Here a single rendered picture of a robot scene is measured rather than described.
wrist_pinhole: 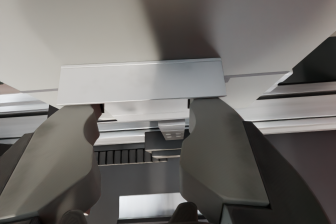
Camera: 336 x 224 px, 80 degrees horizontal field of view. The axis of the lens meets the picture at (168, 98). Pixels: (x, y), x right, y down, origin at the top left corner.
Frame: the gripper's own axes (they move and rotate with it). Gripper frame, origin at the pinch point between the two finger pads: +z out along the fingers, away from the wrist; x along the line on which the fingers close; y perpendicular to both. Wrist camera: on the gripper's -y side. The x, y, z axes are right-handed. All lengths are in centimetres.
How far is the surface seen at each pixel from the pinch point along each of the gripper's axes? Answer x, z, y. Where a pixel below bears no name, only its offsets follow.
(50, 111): -11.6, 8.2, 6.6
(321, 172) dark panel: 52, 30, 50
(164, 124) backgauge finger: 1.2, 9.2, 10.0
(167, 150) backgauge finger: 1.6, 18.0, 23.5
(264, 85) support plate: 8.8, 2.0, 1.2
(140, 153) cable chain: -5.9, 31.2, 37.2
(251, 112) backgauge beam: 21.2, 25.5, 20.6
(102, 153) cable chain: -17, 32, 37
